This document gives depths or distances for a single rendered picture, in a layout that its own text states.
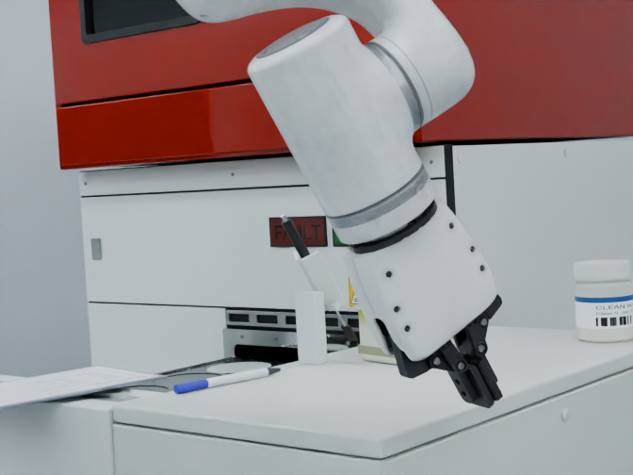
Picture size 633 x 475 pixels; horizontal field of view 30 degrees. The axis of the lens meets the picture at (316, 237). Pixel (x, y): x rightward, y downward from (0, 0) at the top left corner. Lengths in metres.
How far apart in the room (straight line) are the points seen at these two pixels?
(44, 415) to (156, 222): 0.82
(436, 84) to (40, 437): 0.66
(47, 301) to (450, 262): 3.99
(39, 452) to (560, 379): 0.57
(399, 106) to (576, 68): 1.19
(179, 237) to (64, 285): 2.72
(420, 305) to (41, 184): 3.97
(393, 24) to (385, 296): 0.20
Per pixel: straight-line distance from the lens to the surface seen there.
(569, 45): 2.02
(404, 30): 0.89
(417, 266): 0.90
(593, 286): 1.45
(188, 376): 1.77
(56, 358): 4.84
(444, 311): 0.92
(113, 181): 2.16
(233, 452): 1.11
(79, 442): 1.28
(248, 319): 1.94
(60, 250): 4.74
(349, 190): 0.86
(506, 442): 1.16
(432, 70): 0.88
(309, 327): 1.38
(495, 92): 1.81
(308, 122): 0.85
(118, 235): 2.16
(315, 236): 1.82
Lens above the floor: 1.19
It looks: 3 degrees down
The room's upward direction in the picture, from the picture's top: 3 degrees counter-clockwise
